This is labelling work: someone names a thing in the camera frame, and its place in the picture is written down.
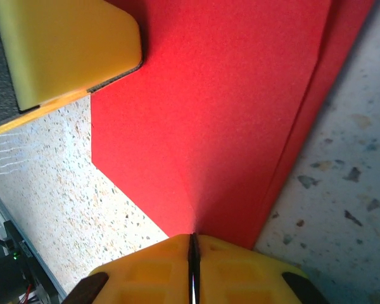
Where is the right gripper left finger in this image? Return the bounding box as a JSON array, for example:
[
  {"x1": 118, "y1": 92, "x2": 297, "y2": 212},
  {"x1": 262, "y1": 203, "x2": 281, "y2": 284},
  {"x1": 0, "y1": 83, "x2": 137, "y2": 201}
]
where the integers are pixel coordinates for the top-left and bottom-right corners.
[{"x1": 61, "y1": 233, "x2": 193, "y2": 304}]

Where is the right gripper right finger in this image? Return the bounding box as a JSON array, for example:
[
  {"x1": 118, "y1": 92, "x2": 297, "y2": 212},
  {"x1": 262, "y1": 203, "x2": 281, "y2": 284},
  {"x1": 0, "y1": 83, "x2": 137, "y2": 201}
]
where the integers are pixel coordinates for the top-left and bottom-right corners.
[{"x1": 193, "y1": 234, "x2": 331, "y2": 304}]

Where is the red paper sheet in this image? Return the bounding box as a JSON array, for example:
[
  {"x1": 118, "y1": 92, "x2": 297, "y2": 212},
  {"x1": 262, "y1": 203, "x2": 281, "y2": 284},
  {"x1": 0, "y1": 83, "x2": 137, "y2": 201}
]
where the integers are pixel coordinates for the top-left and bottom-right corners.
[{"x1": 90, "y1": 0, "x2": 377, "y2": 251}]

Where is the small connector with green LED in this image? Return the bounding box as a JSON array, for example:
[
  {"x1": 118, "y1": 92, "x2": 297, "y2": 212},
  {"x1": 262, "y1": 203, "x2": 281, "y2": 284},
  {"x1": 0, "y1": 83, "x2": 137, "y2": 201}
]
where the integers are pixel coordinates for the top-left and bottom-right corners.
[{"x1": 1, "y1": 220, "x2": 39, "y2": 270}]

